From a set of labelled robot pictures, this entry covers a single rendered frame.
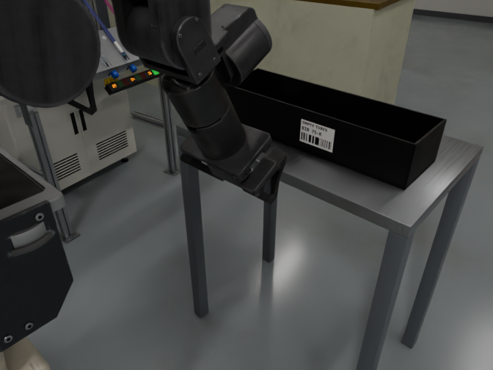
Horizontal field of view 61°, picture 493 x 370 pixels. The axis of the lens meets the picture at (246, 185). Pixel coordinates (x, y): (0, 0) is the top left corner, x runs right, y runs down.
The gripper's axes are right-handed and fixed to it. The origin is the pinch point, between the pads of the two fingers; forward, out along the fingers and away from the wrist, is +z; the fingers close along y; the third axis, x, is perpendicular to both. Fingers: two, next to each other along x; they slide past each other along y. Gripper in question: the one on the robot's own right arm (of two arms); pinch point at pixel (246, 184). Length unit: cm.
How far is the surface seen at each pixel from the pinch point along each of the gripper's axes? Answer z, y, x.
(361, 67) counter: 134, 86, -161
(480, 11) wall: 376, 143, -558
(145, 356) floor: 92, 56, 37
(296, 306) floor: 117, 30, -11
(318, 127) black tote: 30.3, 16.3, -34.1
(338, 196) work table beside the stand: 32.4, 2.8, -20.3
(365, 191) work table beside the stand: 34.6, -0.9, -25.0
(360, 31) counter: 115, 90, -170
